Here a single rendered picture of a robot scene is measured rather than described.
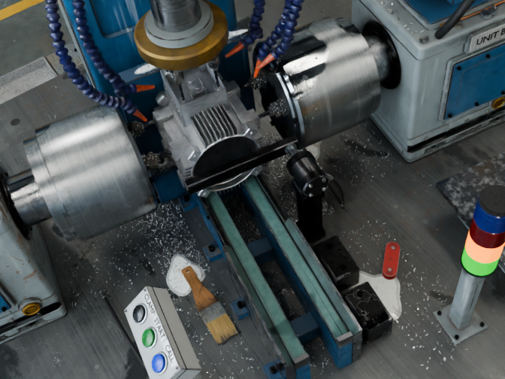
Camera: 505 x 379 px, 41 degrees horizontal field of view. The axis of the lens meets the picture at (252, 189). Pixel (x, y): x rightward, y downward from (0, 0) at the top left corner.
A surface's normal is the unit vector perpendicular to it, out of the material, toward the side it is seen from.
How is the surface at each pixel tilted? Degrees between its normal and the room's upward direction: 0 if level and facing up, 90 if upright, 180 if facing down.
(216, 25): 0
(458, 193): 0
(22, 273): 90
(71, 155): 21
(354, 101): 77
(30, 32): 0
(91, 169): 39
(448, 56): 90
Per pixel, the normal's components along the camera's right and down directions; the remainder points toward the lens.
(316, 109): 0.36, 0.43
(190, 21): 0.58, 0.61
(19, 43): -0.10, -0.61
